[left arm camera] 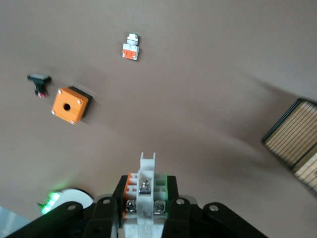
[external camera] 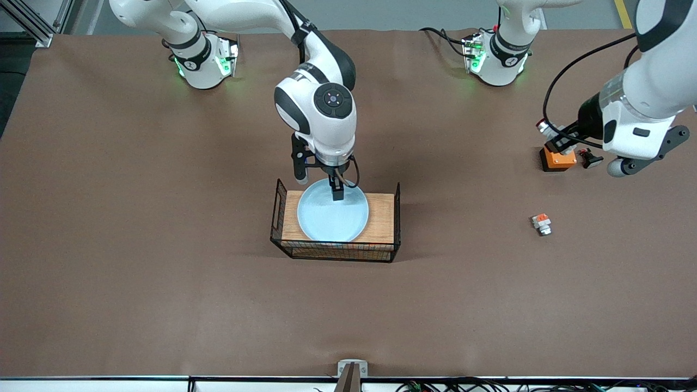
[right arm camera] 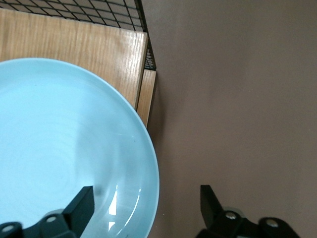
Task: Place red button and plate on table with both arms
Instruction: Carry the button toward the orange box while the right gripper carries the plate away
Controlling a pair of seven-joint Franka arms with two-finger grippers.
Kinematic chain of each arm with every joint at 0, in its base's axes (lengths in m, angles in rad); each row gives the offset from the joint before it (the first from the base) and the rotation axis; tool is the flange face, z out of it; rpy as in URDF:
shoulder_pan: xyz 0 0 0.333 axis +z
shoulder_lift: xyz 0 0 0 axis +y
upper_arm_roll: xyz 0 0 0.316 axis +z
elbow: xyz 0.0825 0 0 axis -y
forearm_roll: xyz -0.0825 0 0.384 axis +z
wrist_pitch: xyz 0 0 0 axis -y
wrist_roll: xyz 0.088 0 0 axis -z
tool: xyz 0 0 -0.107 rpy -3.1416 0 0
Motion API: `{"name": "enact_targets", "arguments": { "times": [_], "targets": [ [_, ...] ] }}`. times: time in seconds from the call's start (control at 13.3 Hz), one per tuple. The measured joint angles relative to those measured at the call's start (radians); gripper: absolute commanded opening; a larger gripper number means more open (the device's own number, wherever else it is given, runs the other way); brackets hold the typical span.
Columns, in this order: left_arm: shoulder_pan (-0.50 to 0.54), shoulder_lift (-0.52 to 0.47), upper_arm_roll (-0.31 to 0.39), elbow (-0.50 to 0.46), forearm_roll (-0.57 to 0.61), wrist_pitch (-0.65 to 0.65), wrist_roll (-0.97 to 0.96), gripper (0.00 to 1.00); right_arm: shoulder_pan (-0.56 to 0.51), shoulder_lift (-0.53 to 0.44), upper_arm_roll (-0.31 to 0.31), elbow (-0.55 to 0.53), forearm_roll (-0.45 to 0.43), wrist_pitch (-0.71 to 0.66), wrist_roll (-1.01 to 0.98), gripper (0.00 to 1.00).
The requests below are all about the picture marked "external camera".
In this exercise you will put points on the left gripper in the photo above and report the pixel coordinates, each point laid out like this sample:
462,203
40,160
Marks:
587,118

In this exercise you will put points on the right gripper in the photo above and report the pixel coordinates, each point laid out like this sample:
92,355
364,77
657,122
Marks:
337,187

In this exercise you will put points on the light blue round plate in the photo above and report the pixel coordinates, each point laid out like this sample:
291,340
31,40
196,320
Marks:
332,218

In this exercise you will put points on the small green white connector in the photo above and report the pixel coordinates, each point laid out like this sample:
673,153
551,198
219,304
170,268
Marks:
543,126

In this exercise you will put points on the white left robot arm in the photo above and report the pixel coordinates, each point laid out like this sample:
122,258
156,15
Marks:
659,92

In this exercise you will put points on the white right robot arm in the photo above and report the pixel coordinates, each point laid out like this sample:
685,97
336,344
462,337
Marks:
321,130

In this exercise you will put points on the wooden board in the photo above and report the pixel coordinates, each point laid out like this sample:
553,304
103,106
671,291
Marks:
382,218

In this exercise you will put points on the orange white contact block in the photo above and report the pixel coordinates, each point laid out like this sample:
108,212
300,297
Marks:
542,224

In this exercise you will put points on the table cover sheet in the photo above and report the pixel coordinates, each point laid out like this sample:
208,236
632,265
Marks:
163,272

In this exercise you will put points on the orange button enclosure box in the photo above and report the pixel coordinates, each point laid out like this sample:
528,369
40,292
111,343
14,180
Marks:
558,161

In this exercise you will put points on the grey metal bracket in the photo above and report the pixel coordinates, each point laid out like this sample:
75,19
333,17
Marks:
352,366

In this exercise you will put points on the white table edge rail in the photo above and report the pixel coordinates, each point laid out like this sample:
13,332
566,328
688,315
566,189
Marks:
109,385

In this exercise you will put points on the aluminium frame bar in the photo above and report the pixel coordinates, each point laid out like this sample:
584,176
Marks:
38,34

